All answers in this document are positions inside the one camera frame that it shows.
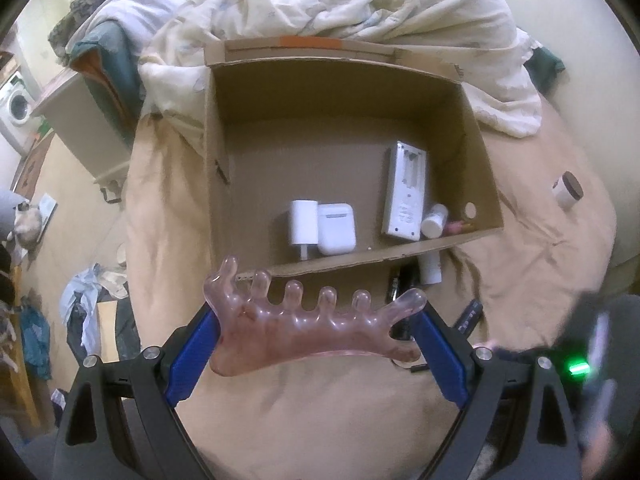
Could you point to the beige bedside cabinet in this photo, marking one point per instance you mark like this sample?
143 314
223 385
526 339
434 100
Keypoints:
69 108

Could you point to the teal and orange clothes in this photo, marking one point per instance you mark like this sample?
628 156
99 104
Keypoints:
105 60

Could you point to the white battery charger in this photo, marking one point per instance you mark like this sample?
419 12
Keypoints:
405 192

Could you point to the pink translucent massage comb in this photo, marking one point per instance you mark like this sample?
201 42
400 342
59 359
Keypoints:
254 333

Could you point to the cream crumpled duvet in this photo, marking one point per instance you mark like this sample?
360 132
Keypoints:
479 36

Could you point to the white washing machine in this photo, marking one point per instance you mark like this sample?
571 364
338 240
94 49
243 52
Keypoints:
18 124

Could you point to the dark green cloth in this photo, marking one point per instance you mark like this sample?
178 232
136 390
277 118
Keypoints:
544 68

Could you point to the white paper on floor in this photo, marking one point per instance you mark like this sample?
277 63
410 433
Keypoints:
46 206

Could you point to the white earbuds charging case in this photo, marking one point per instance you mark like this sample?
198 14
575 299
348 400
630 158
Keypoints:
336 229

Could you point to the white power adapter cube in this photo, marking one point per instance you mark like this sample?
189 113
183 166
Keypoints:
303 230

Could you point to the person's right hand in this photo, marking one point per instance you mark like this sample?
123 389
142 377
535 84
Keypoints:
597 449

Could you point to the white cylindrical bottle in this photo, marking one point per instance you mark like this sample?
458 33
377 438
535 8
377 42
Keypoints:
433 224

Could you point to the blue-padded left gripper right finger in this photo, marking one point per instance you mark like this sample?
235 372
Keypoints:
539 441

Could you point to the pink labelled bottle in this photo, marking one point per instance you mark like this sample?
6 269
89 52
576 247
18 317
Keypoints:
457 227

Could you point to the brown cardboard box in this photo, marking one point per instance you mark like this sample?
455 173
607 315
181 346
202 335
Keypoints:
297 118

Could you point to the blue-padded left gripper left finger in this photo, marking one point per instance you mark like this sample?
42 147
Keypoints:
120 419

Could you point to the teal cloth on floor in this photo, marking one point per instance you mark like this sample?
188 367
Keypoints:
36 341

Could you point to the black flashlight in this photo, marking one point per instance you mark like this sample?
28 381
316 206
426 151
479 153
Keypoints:
469 318

